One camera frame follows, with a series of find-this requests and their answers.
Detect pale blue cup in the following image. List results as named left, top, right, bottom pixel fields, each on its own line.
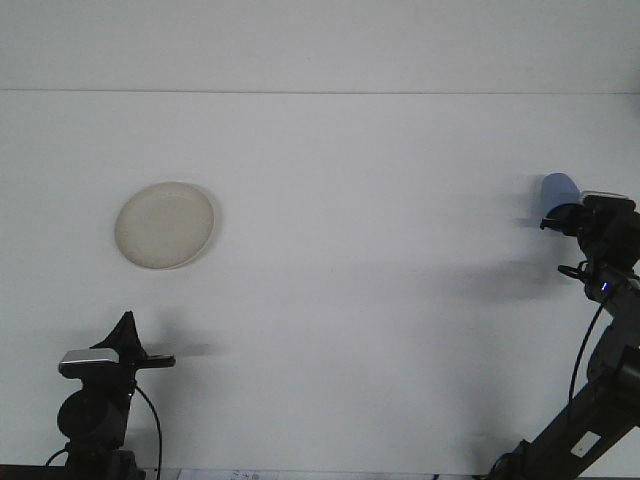
left=539, top=172, right=582, bottom=217

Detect pale round plate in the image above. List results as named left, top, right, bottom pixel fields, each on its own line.
left=113, top=180, right=216, bottom=271

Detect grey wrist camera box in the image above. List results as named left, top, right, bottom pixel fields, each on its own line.
left=58, top=349, right=122, bottom=378
left=579, top=189, right=633, bottom=205

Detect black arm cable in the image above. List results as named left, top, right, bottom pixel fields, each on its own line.
left=568, top=279, right=626, bottom=404
left=130, top=382, right=164, bottom=474

